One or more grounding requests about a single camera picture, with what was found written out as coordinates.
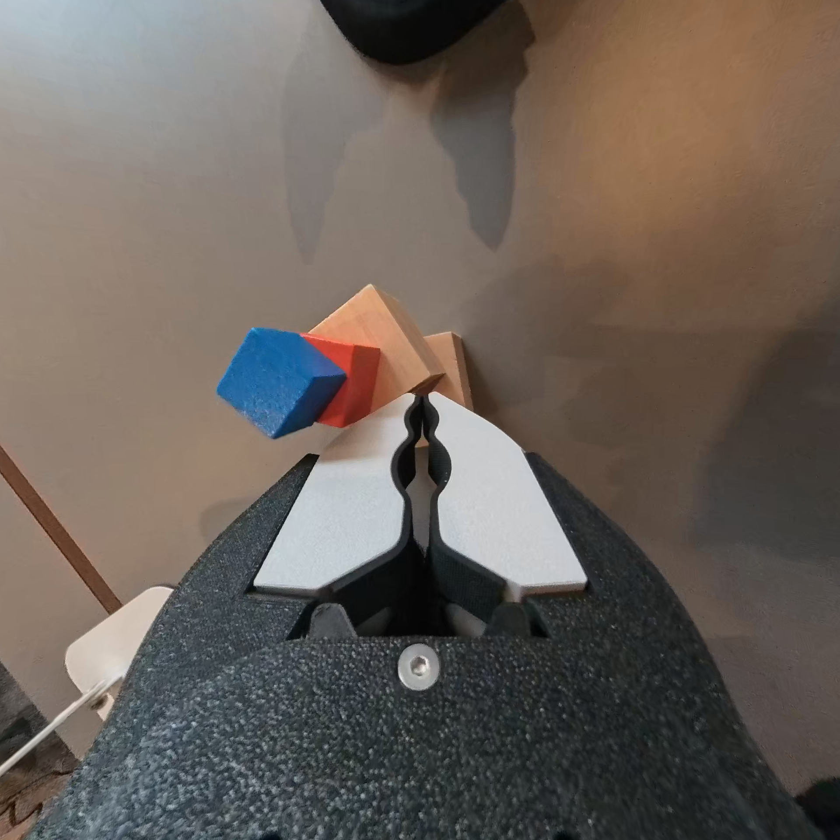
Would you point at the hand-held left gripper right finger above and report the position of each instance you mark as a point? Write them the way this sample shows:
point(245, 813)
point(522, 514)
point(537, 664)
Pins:
point(512, 519)

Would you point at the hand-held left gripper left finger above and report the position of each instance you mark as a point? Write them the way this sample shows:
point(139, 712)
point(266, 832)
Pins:
point(335, 512)

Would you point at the small red cube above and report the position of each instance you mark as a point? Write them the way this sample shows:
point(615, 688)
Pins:
point(355, 381)

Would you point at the tiny blue cube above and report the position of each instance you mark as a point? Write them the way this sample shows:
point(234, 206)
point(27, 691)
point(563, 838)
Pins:
point(278, 383)

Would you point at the large wooden cube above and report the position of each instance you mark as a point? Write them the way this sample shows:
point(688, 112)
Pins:
point(450, 365)

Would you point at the medium wooden cube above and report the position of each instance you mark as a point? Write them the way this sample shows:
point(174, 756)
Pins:
point(381, 328)

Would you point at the white document stand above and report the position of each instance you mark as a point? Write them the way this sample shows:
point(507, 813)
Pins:
point(112, 650)

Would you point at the black wrist rest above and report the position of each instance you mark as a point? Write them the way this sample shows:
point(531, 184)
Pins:
point(407, 29)

